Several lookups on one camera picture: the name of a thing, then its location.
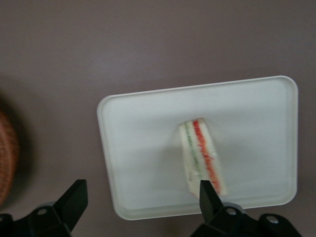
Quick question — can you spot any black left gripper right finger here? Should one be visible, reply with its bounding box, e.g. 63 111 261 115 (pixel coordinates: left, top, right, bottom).
191 180 249 237

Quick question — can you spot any brown round wicker basket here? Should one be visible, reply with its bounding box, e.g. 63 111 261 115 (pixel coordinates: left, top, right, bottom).
0 109 20 206

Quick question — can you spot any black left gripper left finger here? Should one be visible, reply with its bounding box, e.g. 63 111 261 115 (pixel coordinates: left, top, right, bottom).
26 179 89 237

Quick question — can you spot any beige rectangular tray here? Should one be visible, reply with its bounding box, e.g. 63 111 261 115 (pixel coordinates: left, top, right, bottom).
96 75 299 221

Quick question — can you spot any triangular sandwich wedge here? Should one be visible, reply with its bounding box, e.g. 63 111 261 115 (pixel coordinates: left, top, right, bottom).
177 118 229 198

